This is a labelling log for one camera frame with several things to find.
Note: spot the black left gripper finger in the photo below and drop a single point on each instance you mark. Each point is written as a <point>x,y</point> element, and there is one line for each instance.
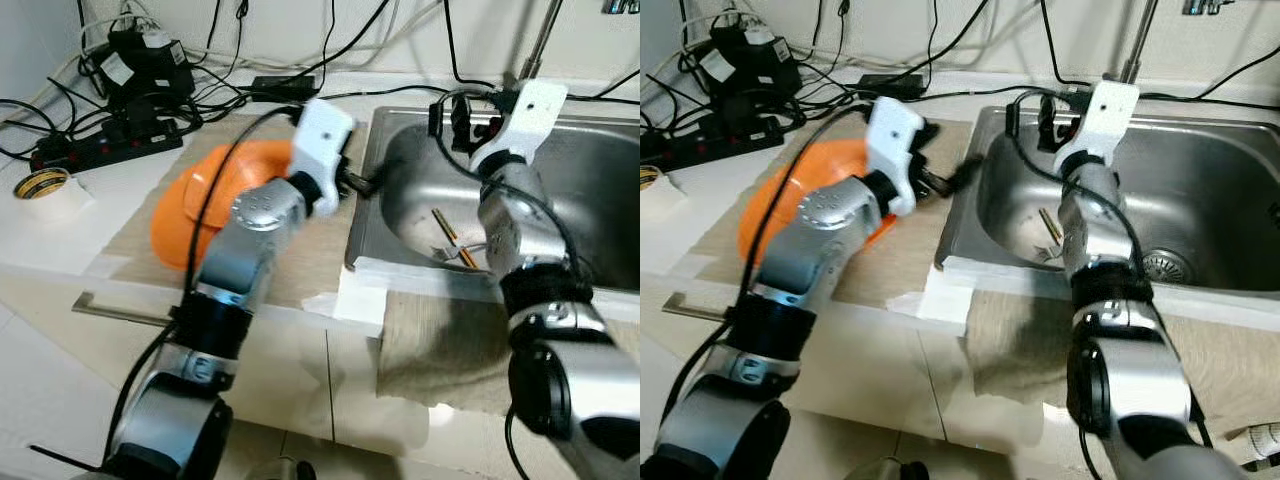
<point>958,177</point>
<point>376,180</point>

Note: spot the orange plastic plate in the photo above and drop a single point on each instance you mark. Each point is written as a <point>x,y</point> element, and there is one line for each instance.
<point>170,235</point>
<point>755,230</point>

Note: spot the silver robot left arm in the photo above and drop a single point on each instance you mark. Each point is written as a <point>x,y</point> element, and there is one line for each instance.
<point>800,260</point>
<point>240,260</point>

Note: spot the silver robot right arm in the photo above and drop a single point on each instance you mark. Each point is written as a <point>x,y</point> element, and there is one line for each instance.
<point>520,230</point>
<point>1095,230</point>

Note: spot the cream kitchen cabinet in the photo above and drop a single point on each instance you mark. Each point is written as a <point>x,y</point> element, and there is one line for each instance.
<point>900,380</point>
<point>300,370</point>

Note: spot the beige counter mat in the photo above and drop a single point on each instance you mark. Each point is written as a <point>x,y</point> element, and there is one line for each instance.
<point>910,270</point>
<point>300,260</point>

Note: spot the flat black power brick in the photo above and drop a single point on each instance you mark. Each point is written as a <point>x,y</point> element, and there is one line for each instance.
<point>283,88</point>
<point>890,88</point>

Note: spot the metal faucet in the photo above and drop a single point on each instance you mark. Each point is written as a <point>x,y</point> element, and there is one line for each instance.
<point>545,30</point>
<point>1140,40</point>

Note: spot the stainless steel sink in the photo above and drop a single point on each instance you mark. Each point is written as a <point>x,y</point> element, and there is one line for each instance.
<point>1220,180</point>
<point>600,150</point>

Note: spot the beige towel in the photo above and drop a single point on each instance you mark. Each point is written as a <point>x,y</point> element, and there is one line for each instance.
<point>1020,350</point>
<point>440,350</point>

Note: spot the white tape roll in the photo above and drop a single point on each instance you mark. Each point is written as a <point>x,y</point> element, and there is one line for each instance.
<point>40,203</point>
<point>650,182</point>

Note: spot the black power strip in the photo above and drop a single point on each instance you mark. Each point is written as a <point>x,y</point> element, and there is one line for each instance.
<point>720,148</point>
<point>110,148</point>

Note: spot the black boxy charger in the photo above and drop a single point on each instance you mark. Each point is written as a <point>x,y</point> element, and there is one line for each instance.
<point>145,65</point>
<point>750,65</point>

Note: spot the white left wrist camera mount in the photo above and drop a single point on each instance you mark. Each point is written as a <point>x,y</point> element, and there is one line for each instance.
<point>322,135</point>
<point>895,135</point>

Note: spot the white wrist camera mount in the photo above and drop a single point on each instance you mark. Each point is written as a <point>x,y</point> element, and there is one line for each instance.
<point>535,110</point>
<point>895,135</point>
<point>1110,110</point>
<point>322,135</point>

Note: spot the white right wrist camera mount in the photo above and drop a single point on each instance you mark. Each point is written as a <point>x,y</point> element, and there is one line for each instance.
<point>535,110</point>
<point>1110,110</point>

